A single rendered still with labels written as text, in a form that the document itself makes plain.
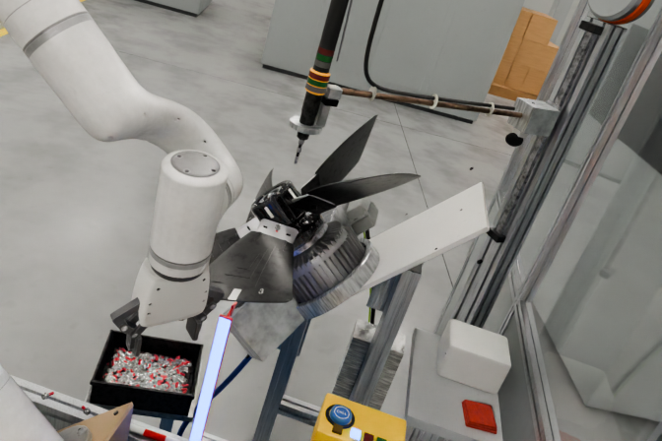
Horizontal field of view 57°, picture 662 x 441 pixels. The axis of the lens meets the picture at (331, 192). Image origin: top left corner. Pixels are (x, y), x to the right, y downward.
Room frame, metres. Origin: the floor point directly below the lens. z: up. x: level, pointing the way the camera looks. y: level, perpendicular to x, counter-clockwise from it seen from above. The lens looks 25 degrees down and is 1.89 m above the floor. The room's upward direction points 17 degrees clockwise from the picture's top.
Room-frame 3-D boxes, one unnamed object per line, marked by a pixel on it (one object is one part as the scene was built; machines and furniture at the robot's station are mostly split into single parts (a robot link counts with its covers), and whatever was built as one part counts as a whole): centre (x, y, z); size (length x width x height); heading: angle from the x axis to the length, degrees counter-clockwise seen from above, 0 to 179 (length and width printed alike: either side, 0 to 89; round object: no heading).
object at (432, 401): (1.29, -0.46, 0.85); 0.36 x 0.24 x 0.03; 177
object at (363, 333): (1.41, -0.25, 0.73); 0.15 x 0.09 x 0.22; 87
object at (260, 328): (1.15, 0.07, 0.98); 0.20 x 0.16 x 0.20; 87
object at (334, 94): (1.21, 0.08, 1.50); 0.09 x 0.07 x 0.10; 122
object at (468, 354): (1.36, -0.50, 0.92); 0.17 x 0.16 x 0.11; 87
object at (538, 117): (1.54, -0.44, 1.54); 0.10 x 0.07 x 0.08; 122
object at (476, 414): (1.18, -0.52, 0.87); 0.08 x 0.08 x 0.02; 3
